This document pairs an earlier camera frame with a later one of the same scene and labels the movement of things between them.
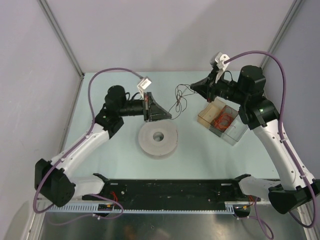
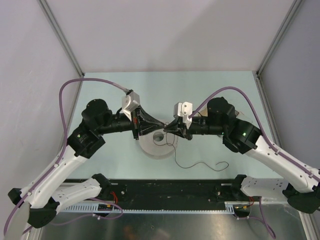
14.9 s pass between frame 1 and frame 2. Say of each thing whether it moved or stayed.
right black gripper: moved
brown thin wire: moved
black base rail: stayed
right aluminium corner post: stayed
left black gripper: moved
